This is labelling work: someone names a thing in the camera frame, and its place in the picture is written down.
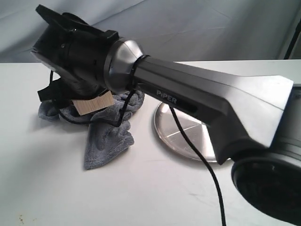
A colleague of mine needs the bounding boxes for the black stand pole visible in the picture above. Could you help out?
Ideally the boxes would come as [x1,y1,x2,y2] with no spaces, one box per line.
[283,10,301,60]

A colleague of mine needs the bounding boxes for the light wooden cube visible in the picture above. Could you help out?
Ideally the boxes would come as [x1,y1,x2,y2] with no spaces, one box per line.
[72,91,114,115]

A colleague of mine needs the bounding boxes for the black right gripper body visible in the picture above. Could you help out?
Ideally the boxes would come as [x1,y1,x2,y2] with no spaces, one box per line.
[32,5,119,94]

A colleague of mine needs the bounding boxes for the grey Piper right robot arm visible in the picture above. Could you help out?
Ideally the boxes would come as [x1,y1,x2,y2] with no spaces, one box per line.
[32,5,301,226]

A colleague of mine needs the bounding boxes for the grey backdrop cloth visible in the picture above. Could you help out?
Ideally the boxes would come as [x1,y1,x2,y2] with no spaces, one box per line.
[0,0,301,63]

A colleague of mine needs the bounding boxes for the blue-grey fleece towel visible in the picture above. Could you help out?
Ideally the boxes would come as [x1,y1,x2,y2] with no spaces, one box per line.
[37,90,146,171]

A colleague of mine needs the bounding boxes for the round stainless steel plate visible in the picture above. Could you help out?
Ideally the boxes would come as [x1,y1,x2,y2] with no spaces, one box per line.
[153,102,216,163]

